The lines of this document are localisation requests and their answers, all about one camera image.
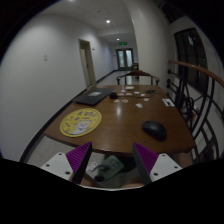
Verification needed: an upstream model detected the double glass door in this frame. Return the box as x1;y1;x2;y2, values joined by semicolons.
116;48;133;70

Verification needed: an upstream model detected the white booklet on table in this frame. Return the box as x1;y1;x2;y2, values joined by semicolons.
162;98;175;107

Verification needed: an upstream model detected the black computer mouse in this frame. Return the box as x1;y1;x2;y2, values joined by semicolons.
142;121;167;141

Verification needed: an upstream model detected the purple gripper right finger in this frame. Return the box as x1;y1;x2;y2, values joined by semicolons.
132;141;183;186

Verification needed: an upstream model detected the black laptop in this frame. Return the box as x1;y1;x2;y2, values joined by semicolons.
73;88;114;106

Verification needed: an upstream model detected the round yellow mouse pad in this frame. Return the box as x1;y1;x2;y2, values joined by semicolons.
60;108;102;138

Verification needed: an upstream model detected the wooden chair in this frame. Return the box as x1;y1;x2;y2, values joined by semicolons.
116;70;160;85

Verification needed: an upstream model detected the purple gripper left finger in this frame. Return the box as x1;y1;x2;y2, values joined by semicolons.
40;141;93;185

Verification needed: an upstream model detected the green object under table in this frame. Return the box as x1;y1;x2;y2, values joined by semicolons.
99;155;124;180

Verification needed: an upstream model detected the wooden stair handrail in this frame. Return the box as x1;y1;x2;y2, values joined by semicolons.
168;60;224;88

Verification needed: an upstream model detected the open side door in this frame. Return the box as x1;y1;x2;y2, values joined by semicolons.
79;39;96;87

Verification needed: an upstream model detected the small black box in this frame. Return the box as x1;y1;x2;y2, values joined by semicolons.
110;93;118;99

